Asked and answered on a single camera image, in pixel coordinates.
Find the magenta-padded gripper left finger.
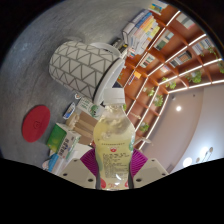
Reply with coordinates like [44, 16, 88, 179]
[59, 148, 101, 190]

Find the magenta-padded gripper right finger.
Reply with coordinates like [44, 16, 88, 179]
[128, 148, 169, 189]

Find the clear bottle with yellow drink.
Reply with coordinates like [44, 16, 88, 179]
[93, 87, 137, 191]

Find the green tissue pack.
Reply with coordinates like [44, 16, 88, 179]
[46, 122, 82, 160]

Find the branched ceiling lamp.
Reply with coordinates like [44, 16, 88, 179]
[182, 146, 214, 168]

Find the wooden artist mannequin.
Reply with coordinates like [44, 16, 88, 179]
[128, 111, 153, 148]

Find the flat round red coaster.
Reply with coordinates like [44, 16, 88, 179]
[21, 105, 52, 144]

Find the small blue white packet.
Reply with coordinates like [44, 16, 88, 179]
[62, 101, 77, 120]

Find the white pack with green print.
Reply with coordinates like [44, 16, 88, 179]
[77, 97, 107, 120]

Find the white mug with triangle pattern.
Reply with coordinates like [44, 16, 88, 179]
[48, 40, 127, 106]

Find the wooden shelf unit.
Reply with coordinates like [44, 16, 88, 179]
[114, 3, 224, 151]

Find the stack of dark books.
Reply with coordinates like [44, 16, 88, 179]
[111, 37, 129, 59]

